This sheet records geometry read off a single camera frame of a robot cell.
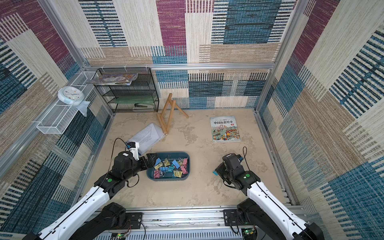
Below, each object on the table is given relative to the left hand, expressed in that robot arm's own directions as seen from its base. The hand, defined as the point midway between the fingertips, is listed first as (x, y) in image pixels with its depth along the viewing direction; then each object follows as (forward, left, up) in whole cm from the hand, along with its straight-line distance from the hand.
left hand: (151, 155), depth 80 cm
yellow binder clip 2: (+1, -6, -11) cm, 13 cm away
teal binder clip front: (-10, -33, -1) cm, 34 cm away
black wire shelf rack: (+52, +12, +7) cm, 54 cm away
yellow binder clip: (-7, -14, -9) cm, 18 cm away
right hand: (-4, -34, -6) cm, 35 cm away
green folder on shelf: (+36, +15, +7) cm, 40 cm away
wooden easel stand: (+38, +2, -9) cm, 39 cm away
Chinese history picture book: (+27, -45, -14) cm, 54 cm away
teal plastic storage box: (-3, +3, -14) cm, 14 cm away
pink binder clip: (-5, -1, -13) cm, 14 cm away
